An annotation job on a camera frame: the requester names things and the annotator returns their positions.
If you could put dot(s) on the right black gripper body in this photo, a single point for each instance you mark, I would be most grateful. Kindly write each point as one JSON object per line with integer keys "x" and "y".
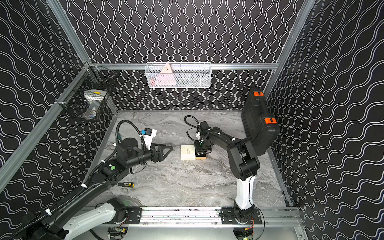
{"x": 200, "y": 146}

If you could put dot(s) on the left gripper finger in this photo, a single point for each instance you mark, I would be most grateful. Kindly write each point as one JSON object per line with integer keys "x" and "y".
{"x": 166, "y": 150}
{"x": 163, "y": 155}

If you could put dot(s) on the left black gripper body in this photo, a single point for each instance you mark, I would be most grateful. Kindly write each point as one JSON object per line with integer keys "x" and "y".
{"x": 154, "y": 153}

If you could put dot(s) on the tan jewelry box drawer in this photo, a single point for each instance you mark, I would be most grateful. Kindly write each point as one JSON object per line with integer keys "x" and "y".
{"x": 201, "y": 156}

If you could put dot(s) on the white jewelry box sleeve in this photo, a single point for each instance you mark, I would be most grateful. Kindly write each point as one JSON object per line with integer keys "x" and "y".
{"x": 188, "y": 152}

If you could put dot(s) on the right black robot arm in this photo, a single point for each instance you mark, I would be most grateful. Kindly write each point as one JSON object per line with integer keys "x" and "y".
{"x": 243, "y": 161}

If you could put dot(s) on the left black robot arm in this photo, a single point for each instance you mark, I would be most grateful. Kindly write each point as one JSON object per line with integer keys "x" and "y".
{"x": 59, "y": 222}

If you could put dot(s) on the yellow black screwdriver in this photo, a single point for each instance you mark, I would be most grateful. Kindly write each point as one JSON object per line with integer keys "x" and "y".
{"x": 126, "y": 184}

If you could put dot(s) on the black plastic tool case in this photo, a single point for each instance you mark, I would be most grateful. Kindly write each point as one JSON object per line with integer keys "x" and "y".
{"x": 260, "y": 126}

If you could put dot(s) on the pink triangular card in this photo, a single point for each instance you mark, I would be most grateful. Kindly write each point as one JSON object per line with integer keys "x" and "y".
{"x": 166, "y": 77}

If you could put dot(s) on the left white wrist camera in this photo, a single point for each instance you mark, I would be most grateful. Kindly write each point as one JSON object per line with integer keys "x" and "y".
{"x": 148, "y": 135}

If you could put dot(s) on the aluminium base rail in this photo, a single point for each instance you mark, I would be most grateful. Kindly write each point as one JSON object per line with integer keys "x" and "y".
{"x": 207, "y": 217}

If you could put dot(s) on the white wire wall basket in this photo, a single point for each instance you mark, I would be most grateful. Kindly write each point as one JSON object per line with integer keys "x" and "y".
{"x": 188, "y": 75}

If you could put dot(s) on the black wire mesh basket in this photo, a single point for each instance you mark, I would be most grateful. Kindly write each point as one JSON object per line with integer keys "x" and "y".
{"x": 96, "y": 78}

